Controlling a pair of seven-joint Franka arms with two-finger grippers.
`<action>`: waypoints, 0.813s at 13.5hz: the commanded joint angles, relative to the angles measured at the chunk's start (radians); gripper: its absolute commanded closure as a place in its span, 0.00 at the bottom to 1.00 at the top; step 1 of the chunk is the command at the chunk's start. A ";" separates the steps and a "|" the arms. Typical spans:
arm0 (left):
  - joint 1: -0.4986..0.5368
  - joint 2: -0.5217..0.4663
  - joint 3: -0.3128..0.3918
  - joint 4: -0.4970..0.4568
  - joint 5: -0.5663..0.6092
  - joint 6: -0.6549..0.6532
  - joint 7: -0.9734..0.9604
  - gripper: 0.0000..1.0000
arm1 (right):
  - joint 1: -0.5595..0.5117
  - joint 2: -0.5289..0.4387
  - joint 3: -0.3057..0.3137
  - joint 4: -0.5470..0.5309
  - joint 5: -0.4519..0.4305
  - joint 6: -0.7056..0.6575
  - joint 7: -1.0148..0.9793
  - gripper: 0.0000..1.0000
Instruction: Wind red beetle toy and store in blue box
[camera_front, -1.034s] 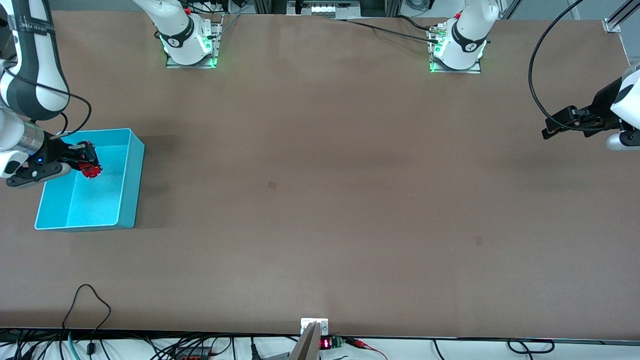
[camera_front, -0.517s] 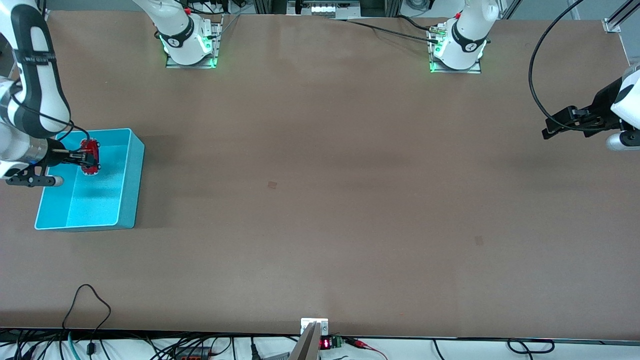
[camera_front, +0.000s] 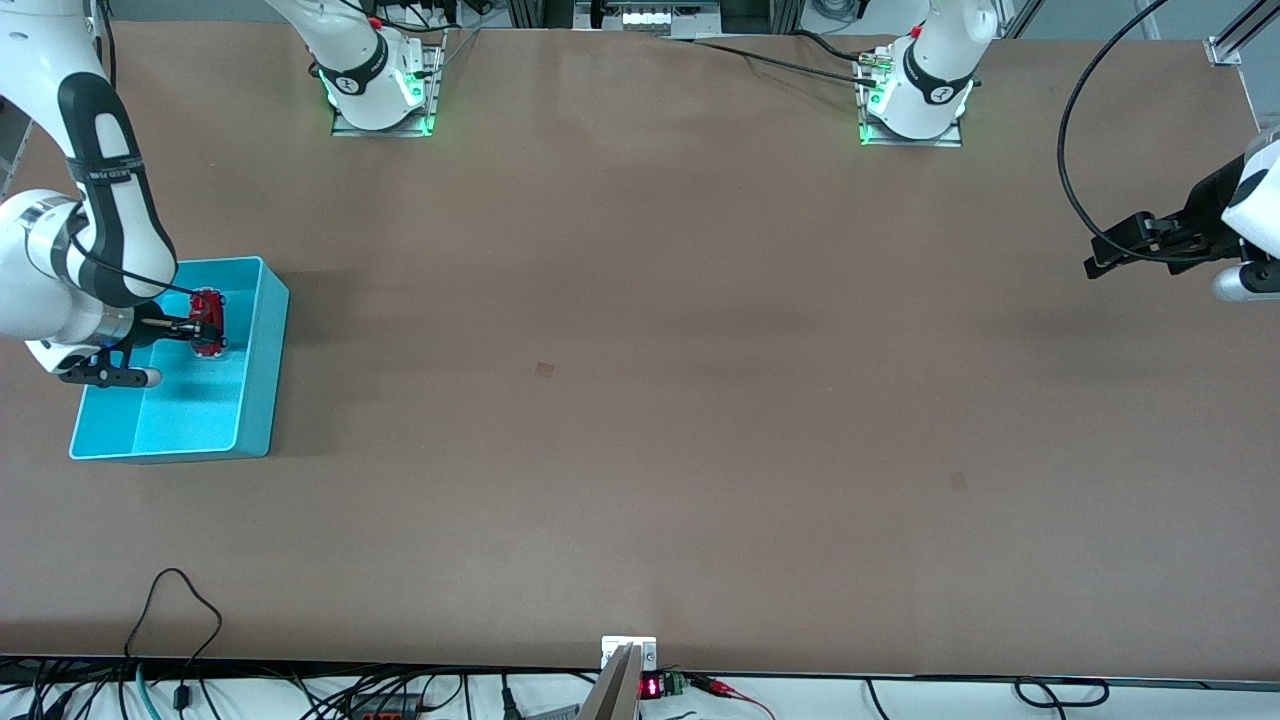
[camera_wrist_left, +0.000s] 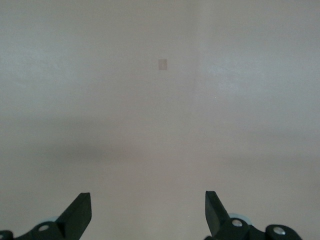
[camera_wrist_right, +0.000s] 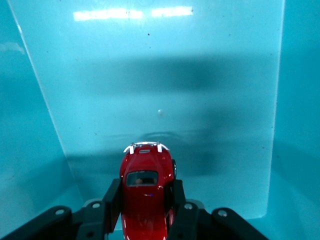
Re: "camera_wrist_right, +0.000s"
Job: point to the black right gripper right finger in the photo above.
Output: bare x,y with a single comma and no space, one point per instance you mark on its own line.
182,212

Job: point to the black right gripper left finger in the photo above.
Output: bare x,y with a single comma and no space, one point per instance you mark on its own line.
113,200

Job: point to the red beetle toy car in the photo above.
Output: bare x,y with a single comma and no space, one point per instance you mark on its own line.
147,170

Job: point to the blue plastic storage box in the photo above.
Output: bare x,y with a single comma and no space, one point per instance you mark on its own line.
160,75

